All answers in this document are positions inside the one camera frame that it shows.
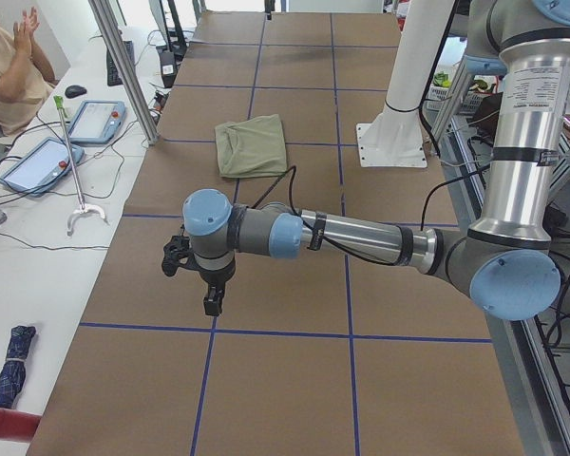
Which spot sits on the far blue teach pendant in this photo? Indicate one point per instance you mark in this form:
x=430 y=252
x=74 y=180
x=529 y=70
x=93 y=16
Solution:
x=96 y=122

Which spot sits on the near blue teach pendant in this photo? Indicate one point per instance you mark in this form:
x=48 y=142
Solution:
x=39 y=170

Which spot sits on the red cylinder tube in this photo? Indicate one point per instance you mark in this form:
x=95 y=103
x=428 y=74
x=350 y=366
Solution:
x=18 y=426

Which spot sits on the black computer mouse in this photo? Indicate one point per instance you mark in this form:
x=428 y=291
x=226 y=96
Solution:
x=74 y=91

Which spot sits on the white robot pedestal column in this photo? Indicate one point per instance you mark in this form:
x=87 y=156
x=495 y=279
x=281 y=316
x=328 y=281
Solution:
x=394 y=138

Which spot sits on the olive green long-sleeve shirt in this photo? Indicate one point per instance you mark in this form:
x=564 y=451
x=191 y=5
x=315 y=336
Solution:
x=251 y=149

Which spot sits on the aluminium frame post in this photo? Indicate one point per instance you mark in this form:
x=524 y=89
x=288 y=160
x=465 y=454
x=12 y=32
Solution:
x=107 y=23

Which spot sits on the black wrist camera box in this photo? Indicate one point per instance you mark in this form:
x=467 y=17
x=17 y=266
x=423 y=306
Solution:
x=213 y=300

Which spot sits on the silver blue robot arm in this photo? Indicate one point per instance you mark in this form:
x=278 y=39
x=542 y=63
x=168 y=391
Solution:
x=322 y=74

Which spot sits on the seated person in beige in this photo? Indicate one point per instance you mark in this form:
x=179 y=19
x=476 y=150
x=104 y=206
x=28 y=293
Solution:
x=27 y=78

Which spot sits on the blue teach pendant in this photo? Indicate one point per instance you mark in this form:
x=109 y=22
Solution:
x=96 y=122
x=39 y=170

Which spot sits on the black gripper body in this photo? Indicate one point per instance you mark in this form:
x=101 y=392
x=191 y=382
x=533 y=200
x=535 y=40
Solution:
x=215 y=278

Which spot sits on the metal reacher grabber stick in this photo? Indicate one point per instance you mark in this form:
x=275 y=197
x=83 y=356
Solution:
x=84 y=208

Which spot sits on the folded dark blue umbrella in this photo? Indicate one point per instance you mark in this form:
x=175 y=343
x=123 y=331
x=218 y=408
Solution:
x=13 y=373

